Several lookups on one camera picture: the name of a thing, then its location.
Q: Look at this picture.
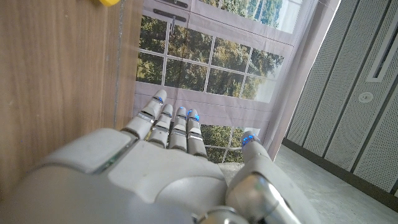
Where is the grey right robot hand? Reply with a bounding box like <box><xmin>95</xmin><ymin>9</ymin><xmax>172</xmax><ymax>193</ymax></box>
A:
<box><xmin>0</xmin><ymin>89</ymin><xmax>323</xmax><ymax>224</ymax></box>

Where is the printed window backdrop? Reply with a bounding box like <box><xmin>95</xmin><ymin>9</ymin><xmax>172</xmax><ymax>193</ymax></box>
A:
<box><xmin>132</xmin><ymin>0</ymin><xmax>343</xmax><ymax>164</ymax></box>

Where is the round white ceiling fixture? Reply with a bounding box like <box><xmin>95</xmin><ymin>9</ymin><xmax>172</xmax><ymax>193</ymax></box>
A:
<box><xmin>358</xmin><ymin>91</ymin><xmax>374</xmax><ymax>104</ymax></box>

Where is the ceiling air vent slot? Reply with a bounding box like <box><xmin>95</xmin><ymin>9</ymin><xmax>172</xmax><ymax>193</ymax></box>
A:
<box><xmin>366</xmin><ymin>24</ymin><xmax>398</xmax><ymax>83</ymax></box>

